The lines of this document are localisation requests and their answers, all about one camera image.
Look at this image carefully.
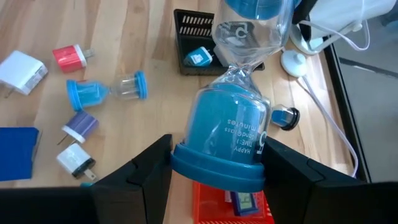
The white round puck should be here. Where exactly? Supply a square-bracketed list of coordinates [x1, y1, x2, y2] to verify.
[279, 49, 308, 78]

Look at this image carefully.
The black plastic basket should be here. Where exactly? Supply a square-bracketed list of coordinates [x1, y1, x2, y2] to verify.
[173, 8, 265, 76]

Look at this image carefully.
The thin white lamp cable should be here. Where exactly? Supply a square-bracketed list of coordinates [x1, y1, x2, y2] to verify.
[298, 18, 371, 52]

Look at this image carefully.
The red plastic basket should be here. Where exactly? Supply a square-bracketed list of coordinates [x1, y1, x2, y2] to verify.
[192, 181, 276, 224]

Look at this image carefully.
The teal USB wall charger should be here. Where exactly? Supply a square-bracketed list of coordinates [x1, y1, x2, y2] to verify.
[183, 46, 215, 68]

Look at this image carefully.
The blue five-minute hourglass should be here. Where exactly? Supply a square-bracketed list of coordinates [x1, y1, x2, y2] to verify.
[170, 0, 299, 194]

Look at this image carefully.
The black-capped blue hourglass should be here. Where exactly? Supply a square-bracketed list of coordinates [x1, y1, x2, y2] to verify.
[271, 104, 301, 131]

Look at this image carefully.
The thick white power cable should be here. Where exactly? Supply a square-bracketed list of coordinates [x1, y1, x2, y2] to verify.
[297, 74, 360, 179]

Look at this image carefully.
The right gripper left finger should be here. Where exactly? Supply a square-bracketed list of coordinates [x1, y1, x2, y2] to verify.
[91, 133, 174, 224]

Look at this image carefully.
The pink and white wall charger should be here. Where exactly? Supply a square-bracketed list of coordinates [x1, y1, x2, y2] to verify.
[52, 44, 95, 73]

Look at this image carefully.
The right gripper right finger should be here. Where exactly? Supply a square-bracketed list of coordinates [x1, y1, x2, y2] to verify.
[262, 136, 325, 224]

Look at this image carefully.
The blue digital clock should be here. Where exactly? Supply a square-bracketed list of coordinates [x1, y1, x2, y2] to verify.
[0, 126, 40, 182]

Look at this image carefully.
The white black-faced wall charger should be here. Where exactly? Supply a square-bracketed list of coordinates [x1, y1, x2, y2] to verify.
[55, 142, 98, 182]

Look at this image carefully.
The large white wall charger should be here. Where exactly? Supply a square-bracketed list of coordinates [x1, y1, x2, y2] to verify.
[0, 50, 49, 99]

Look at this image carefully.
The purple and white wall charger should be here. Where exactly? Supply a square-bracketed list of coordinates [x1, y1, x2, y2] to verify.
[57, 111, 100, 146]

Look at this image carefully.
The white USB wall charger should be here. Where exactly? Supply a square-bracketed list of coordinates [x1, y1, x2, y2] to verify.
[213, 45, 231, 68]

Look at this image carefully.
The blue-capped hourglass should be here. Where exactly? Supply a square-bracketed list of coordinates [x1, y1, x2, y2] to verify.
[66, 70, 149, 112]

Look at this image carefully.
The dark purple digital clock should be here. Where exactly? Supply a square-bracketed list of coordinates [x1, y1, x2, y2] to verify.
[229, 191, 259, 217]

